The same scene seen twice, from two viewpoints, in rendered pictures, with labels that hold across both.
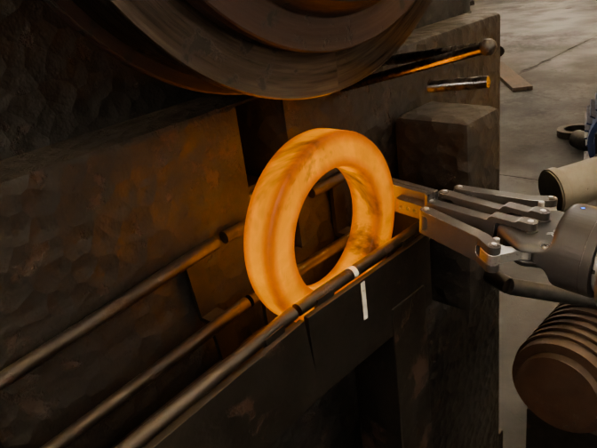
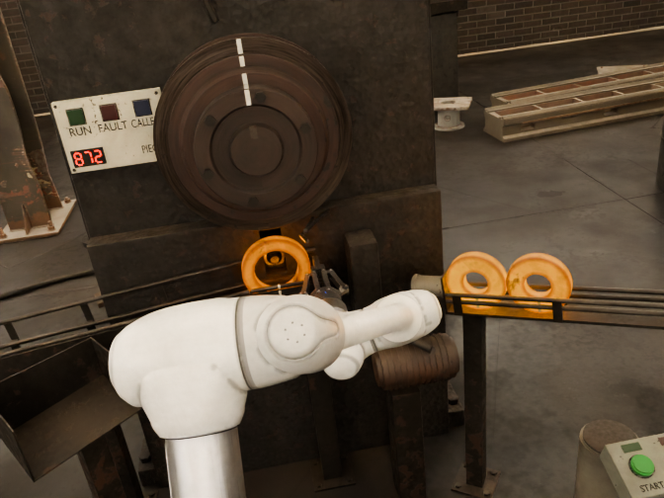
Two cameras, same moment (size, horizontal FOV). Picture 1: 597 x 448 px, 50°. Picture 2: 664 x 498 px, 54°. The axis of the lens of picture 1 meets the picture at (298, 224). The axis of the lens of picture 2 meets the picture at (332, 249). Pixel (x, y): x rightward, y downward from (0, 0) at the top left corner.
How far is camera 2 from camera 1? 1.36 m
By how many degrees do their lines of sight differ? 35
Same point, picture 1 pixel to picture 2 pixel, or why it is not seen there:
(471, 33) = (410, 200)
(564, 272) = not seen: hidden behind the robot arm
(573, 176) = (419, 281)
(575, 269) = not seen: hidden behind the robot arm
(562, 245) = not seen: hidden behind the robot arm
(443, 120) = (349, 241)
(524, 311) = (581, 365)
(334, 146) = (274, 244)
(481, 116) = (362, 244)
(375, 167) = (296, 253)
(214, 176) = (246, 240)
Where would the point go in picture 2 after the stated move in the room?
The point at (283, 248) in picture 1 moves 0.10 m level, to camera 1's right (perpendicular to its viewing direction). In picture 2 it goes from (248, 271) to (277, 279)
